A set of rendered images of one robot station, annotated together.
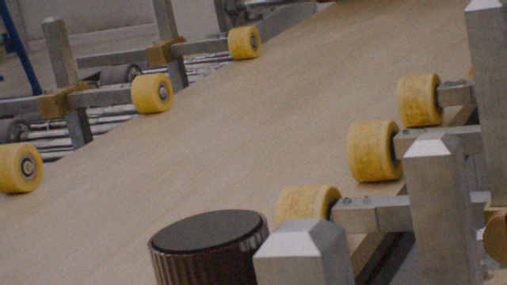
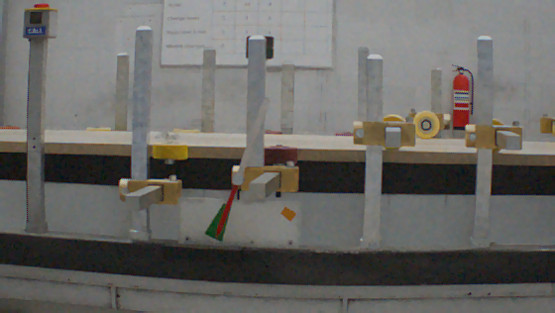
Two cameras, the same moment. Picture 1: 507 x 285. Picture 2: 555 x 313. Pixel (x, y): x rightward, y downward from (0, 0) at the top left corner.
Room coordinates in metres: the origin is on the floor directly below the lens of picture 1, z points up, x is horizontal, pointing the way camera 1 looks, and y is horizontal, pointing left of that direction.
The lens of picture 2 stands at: (-0.42, -2.39, 1.04)
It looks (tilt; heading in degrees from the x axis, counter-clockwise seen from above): 3 degrees down; 69
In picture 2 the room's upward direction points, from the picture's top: 1 degrees clockwise
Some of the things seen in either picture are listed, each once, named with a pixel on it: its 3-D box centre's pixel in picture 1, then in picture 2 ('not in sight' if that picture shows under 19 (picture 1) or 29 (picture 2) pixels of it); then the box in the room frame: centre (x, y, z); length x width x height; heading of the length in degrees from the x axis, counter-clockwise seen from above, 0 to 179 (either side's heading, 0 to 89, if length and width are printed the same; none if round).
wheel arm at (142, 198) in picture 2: not in sight; (153, 194); (0.23, 0.04, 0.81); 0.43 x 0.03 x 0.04; 64
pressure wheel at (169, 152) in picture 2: not in sight; (169, 166); (0.31, 0.21, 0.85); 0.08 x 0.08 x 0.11
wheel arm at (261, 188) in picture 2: not in sight; (269, 182); (0.43, -0.11, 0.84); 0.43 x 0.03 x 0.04; 64
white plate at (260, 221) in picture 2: not in sight; (238, 223); (0.40, -0.02, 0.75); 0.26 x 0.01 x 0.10; 154
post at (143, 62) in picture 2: not in sight; (141, 135); (0.21, 0.10, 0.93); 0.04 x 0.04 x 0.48; 64
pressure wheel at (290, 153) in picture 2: not in sight; (278, 170); (0.52, 0.07, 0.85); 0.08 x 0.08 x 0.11
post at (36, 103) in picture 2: not in sight; (35, 135); (-0.02, 0.21, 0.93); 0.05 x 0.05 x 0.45; 64
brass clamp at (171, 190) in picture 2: not in sight; (150, 191); (0.23, 0.09, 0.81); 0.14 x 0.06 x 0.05; 154
